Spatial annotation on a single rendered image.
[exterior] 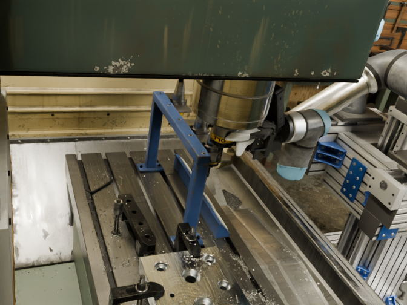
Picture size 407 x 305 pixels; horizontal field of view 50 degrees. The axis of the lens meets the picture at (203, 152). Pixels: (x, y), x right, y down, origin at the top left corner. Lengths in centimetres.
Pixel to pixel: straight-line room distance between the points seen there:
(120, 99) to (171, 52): 129
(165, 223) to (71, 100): 73
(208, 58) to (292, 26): 15
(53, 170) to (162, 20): 133
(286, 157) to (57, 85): 107
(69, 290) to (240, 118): 101
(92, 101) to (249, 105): 119
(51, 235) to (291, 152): 100
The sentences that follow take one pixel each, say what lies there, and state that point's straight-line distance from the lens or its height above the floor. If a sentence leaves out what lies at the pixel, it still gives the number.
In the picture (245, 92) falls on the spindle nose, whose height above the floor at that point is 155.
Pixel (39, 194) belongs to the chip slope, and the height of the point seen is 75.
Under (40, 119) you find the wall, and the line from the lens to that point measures 195.
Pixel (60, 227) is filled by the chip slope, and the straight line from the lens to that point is 178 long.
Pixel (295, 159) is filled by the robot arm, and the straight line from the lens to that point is 114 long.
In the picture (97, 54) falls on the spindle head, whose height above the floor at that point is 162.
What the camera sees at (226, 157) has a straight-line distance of 126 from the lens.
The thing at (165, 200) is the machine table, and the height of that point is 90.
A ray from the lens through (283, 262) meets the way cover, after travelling 169.
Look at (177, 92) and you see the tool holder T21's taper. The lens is 155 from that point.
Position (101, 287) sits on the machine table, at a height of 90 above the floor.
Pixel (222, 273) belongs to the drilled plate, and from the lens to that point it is 121.
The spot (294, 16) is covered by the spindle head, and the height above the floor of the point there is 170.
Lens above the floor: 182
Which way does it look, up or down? 29 degrees down
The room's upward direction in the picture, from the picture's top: 11 degrees clockwise
